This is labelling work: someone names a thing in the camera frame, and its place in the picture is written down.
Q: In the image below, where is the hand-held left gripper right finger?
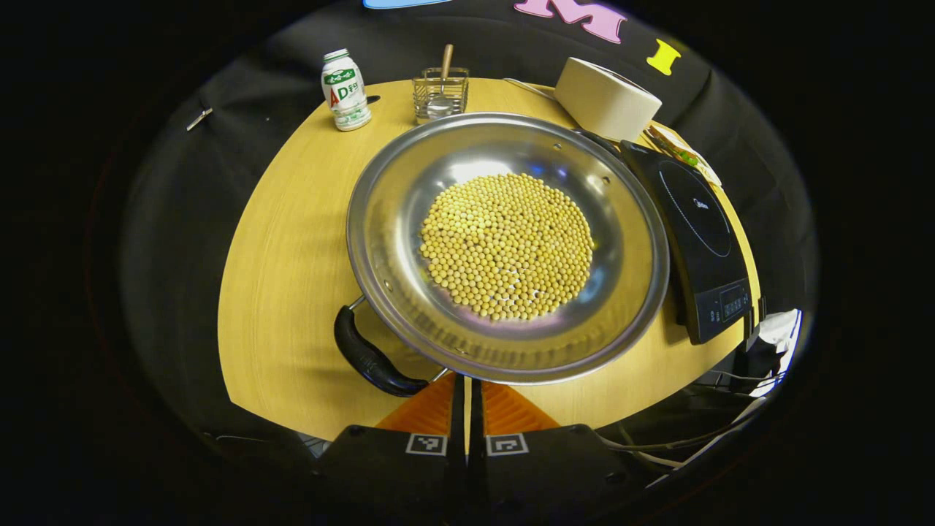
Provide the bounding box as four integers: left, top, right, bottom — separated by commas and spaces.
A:
467, 378, 638, 526

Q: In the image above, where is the wooden-handled spoon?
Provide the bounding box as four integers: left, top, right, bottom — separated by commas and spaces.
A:
437, 44, 455, 118

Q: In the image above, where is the white toaster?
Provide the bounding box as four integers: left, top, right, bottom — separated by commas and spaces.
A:
553, 57, 663, 143

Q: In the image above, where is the white cable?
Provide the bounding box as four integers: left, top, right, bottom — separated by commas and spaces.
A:
595, 394, 771, 472

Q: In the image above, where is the large pile of soybeans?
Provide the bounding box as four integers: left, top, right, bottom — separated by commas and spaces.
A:
418, 172, 595, 323

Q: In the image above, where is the white green-label drink bottle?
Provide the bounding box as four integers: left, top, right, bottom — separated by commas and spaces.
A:
321, 48, 373, 132

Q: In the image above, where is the white bag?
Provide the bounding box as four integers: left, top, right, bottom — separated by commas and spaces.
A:
756, 309, 804, 397

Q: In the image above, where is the wire mesh basket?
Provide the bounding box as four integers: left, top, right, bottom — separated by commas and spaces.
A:
412, 67, 470, 124

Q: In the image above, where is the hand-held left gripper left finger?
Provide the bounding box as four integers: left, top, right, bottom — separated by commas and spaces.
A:
310, 373, 467, 526

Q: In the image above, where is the sandwich with lettuce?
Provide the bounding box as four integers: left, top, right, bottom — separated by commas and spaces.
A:
649, 124, 720, 183

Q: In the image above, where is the stainless steel pot black handle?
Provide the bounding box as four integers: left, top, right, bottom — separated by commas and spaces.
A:
334, 112, 671, 399

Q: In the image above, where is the black induction cooktop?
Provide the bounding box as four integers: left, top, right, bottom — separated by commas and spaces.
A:
619, 139, 754, 346

